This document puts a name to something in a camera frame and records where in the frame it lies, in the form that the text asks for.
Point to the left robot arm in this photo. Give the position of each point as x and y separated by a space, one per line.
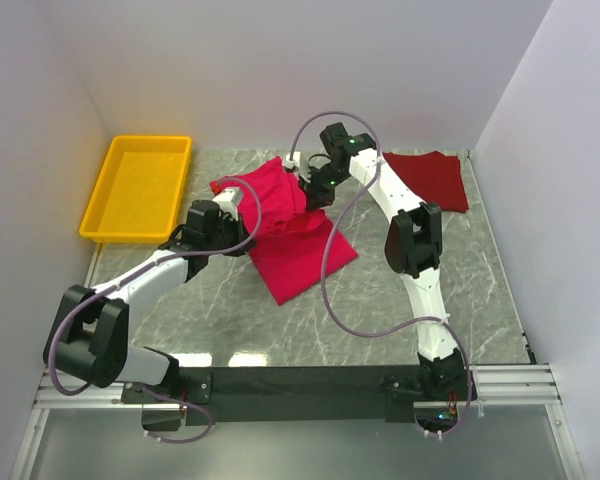
89 338

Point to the folded dark red t-shirt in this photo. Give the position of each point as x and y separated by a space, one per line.
434 177

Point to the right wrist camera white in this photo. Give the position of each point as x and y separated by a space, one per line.
295 163

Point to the aluminium rail frame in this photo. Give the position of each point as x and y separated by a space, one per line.
226 317

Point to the yellow plastic tray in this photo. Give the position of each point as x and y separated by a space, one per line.
138 191

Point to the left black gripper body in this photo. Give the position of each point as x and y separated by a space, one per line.
229 233

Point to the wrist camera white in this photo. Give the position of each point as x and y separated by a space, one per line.
229 199
295 163

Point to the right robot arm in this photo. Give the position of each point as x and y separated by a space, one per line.
413 249

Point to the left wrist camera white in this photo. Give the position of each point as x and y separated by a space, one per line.
229 199

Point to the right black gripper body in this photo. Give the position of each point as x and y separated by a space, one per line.
323 183

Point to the bright red t-shirt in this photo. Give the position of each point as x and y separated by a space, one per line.
290 241

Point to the black base beam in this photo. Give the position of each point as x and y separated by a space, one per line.
260 394

